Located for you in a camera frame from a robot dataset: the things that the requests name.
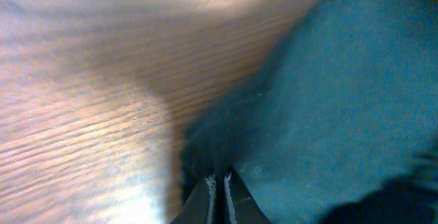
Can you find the black shorts with white lining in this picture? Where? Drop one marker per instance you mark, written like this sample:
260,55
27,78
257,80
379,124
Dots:
339,126

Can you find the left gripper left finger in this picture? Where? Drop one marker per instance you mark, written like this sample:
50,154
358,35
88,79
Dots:
200,207

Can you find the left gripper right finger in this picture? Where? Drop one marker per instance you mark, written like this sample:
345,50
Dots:
240,206

